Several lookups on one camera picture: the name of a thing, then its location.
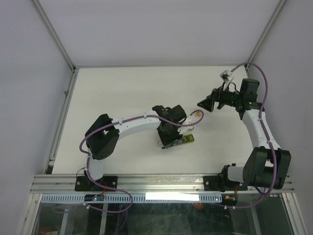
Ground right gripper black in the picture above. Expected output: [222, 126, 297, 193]
[197, 81, 243, 112]

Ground gold bottle cap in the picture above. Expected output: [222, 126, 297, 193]
[195, 111, 202, 117]

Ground weekly pill organizer strip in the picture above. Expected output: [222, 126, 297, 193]
[157, 134, 195, 149]

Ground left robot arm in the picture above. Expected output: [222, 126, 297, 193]
[75, 105, 187, 191]

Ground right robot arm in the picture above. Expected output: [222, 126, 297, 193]
[197, 78, 291, 192]

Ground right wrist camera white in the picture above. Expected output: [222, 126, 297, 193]
[220, 70, 235, 91]

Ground white slotted cable duct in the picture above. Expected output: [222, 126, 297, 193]
[41, 192, 222, 204]

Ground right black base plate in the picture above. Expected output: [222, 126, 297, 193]
[203, 175, 248, 192]

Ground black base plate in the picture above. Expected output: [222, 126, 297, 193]
[74, 175, 118, 191]
[203, 175, 248, 192]

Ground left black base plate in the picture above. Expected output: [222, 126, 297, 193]
[74, 175, 118, 191]

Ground left aluminium frame post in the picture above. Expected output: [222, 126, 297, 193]
[31, 0, 75, 71]

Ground aluminium frame post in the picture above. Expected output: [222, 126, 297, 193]
[31, 0, 75, 71]
[244, 0, 287, 70]

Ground right aluminium frame post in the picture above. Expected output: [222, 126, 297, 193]
[244, 0, 287, 70]

